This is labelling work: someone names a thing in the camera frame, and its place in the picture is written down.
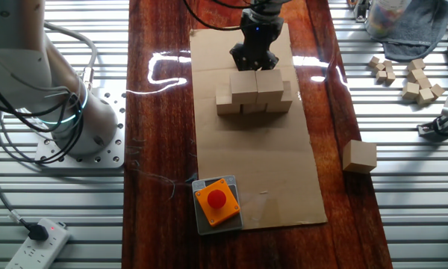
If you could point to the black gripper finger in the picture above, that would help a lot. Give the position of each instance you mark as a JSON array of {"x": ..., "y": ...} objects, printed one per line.
[
  {"x": 243, "y": 58},
  {"x": 267, "y": 58}
]

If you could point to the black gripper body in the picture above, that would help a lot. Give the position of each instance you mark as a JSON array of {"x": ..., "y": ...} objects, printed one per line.
[{"x": 261, "y": 31}]

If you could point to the large wooden cube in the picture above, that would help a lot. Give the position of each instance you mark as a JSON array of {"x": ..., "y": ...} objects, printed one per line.
[
  {"x": 359, "y": 156},
  {"x": 224, "y": 104},
  {"x": 243, "y": 86},
  {"x": 282, "y": 106},
  {"x": 269, "y": 85},
  {"x": 254, "y": 107}
]

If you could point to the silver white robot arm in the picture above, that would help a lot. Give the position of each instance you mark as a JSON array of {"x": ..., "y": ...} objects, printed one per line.
[{"x": 18, "y": 56}]

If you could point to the small wooden cube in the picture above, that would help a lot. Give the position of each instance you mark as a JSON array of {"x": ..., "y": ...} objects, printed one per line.
[
  {"x": 379, "y": 67},
  {"x": 388, "y": 64},
  {"x": 373, "y": 61},
  {"x": 390, "y": 77},
  {"x": 381, "y": 76}
]

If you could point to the jar with colourful contents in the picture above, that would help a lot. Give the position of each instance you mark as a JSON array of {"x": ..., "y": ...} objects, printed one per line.
[{"x": 386, "y": 18}]

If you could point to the reddish wood grain board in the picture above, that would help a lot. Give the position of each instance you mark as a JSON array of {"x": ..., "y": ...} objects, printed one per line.
[{"x": 157, "y": 149}]

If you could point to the silver robot mounting plate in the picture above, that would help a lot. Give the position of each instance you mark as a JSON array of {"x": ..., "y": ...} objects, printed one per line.
[{"x": 112, "y": 112}]

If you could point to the orange emergency stop button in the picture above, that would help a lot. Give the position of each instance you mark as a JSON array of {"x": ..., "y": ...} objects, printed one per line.
[{"x": 216, "y": 200}]

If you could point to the medium wooden cube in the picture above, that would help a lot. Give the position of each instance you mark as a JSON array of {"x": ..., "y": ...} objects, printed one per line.
[
  {"x": 437, "y": 90},
  {"x": 416, "y": 64},
  {"x": 410, "y": 90},
  {"x": 415, "y": 75},
  {"x": 425, "y": 96},
  {"x": 424, "y": 82}
]

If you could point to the brown cardboard sheet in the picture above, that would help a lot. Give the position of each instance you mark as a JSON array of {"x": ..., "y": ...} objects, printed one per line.
[{"x": 283, "y": 205}]

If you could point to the black power plug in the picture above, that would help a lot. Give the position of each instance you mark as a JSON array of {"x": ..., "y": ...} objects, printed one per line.
[{"x": 39, "y": 232}]

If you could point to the white power strip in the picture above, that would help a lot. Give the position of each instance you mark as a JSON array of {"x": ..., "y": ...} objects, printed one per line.
[{"x": 41, "y": 254}]

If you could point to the metal camera stand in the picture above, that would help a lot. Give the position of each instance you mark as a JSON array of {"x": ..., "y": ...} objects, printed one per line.
[{"x": 433, "y": 130}]

